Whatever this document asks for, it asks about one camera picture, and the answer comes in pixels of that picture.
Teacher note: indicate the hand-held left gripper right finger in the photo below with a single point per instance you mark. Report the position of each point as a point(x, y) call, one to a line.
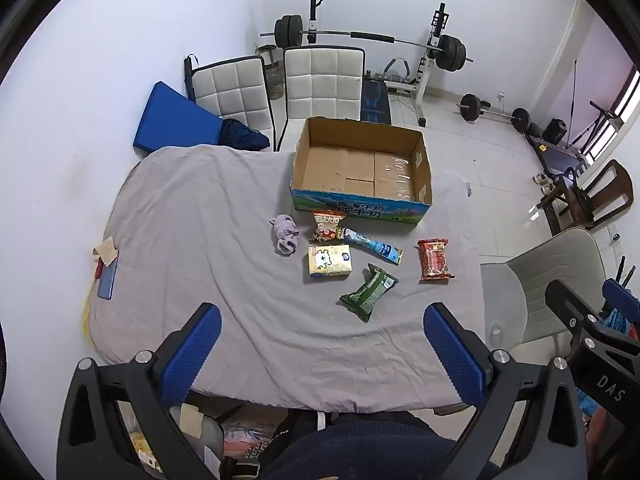
point(455, 355)

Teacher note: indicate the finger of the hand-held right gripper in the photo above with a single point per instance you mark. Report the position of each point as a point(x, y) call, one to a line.
point(575, 307)
point(622, 297)

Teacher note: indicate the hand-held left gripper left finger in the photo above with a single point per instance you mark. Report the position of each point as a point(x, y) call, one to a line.
point(192, 350)

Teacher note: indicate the red clear-window snack packet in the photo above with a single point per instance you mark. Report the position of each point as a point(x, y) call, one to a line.
point(434, 260)

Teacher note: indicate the green snack packet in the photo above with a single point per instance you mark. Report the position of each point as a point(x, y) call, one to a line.
point(370, 292)

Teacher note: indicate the long blue packet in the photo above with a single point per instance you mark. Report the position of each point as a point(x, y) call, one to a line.
point(372, 246)

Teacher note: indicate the purple cloth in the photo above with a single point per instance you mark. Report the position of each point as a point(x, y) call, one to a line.
point(285, 232)

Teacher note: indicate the yellow tissue pack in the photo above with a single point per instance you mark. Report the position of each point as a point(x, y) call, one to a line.
point(329, 260)

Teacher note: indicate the red cartoon snack packet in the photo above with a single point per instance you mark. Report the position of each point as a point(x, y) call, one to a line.
point(325, 227)

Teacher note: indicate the cardboard box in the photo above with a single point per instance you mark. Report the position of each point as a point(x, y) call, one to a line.
point(350, 170)

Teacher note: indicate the black router antennas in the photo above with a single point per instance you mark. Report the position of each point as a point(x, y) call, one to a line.
point(621, 270)

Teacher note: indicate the grey plastic chair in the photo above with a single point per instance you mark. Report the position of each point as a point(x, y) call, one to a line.
point(550, 270)

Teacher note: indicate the grey tablecloth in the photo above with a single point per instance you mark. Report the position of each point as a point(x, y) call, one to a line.
point(225, 285)

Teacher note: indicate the plastic storage box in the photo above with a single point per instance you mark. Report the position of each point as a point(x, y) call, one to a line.
point(200, 440)

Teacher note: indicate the brown wooden chair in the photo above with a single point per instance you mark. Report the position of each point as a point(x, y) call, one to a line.
point(600, 195)

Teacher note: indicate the blue phone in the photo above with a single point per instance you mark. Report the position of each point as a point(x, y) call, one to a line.
point(107, 282)

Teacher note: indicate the person's dark clothing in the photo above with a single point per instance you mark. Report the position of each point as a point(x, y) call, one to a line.
point(375, 450)

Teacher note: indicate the pair of white shoes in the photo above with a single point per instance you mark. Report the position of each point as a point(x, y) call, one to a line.
point(544, 182)

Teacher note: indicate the beige paper piece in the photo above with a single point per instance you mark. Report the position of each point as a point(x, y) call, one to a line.
point(105, 251)

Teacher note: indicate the treadmill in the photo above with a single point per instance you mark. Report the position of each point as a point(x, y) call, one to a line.
point(555, 157)

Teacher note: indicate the black speaker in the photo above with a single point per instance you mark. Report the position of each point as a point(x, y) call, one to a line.
point(555, 130)

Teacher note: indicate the black metal stand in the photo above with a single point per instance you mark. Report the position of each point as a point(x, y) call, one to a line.
point(605, 115)

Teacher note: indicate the window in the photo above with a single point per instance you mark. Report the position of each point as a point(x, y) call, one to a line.
point(617, 110)

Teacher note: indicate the dark blue cloth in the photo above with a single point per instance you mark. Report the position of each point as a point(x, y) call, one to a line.
point(242, 135)

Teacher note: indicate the short barbell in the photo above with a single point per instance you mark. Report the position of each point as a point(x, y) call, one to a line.
point(470, 106)

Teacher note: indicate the blue foam mat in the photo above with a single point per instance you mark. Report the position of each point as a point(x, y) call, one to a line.
point(170, 120)

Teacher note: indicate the white padded chair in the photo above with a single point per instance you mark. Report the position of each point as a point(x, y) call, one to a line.
point(322, 82)
point(230, 95)

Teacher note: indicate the black weight bench pad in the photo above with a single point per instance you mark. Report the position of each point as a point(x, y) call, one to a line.
point(375, 102)

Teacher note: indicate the white bench press rack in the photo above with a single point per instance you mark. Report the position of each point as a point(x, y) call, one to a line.
point(420, 90)

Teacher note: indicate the clear water jug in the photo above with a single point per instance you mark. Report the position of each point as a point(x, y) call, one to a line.
point(274, 77)

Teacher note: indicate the long barbell with black plates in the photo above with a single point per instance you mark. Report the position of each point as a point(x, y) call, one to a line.
point(370, 36)

